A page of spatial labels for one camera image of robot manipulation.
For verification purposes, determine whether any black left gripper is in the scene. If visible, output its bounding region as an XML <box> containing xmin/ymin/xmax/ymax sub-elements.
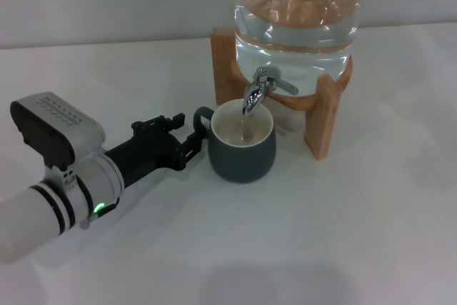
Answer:
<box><xmin>104</xmin><ymin>112</ymin><xmax>209</xmax><ymax>187</ymax></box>

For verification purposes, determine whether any dark teal ceramic mug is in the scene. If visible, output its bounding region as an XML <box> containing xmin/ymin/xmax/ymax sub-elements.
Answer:
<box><xmin>192</xmin><ymin>98</ymin><xmax>278</xmax><ymax>184</ymax></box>

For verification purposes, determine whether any chrome faucet with lever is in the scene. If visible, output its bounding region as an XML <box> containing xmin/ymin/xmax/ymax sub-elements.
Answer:
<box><xmin>242</xmin><ymin>65</ymin><xmax>299</xmax><ymax>118</ymax></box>

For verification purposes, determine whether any wooden dispenser stand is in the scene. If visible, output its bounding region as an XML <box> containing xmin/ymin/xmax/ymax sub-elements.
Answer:
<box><xmin>210</xmin><ymin>27</ymin><xmax>355</xmax><ymax>161</ymax></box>

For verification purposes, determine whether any glass water dispenser jar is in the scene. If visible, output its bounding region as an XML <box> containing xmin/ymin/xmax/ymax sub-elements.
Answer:
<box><xmin>233</xmin><ymin>0</ymin><xmax>361</xmax><ymax>98</ymax></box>

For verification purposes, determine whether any white black wrist camera box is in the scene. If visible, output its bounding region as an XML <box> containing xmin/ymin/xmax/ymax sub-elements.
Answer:
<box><xmin>9</xmin><ymin>91</ymin><xmax>106</xmax><ymax>169</ymax></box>

